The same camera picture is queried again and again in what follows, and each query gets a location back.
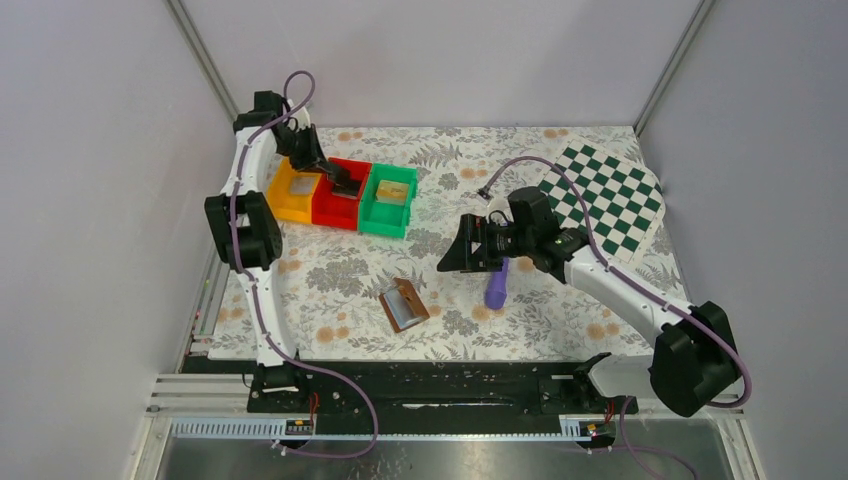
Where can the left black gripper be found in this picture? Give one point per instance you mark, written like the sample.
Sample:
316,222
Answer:
314,154

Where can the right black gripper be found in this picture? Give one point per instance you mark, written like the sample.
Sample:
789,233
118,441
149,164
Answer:
461,257

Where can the black credit card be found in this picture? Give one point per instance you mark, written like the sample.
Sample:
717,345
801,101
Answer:
347,188

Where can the brown leather card holder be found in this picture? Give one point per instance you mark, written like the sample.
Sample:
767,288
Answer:
402,306

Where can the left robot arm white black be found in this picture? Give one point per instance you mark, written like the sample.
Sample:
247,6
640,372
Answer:
248,237

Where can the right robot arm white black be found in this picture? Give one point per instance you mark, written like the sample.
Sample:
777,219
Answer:
693,358

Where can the grey card in yellow bin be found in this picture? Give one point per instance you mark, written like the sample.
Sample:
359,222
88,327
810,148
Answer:
302,185

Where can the gold card in green bin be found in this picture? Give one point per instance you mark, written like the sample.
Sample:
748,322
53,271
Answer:
392,192

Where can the red plastic bin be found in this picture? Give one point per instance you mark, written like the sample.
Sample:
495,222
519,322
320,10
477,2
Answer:
331,210

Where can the green plastic bin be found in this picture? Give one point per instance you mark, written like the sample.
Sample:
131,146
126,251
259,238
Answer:
387,219

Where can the floral table mat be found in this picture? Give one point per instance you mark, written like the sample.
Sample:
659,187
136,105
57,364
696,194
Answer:
329,280

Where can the green white checkered board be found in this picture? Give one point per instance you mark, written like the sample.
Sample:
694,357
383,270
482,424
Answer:
623,197

